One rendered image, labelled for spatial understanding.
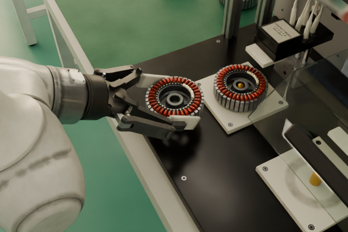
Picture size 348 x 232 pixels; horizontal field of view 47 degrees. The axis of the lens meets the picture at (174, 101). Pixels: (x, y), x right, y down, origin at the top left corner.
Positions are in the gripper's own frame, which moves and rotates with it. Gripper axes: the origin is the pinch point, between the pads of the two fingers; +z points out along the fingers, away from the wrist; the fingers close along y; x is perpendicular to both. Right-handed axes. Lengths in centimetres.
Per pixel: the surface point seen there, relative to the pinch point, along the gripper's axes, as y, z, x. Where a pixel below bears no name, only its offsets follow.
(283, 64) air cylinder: 0.7, 25.1, -11.4
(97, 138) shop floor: 62, 38, 74
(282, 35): -1.8, 14.8, -19.1
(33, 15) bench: 136, 25, 61
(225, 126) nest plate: -6.7, 9.4, 0.1
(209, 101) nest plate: 0.3, 10.0, -0.1
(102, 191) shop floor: 37, 31, 78
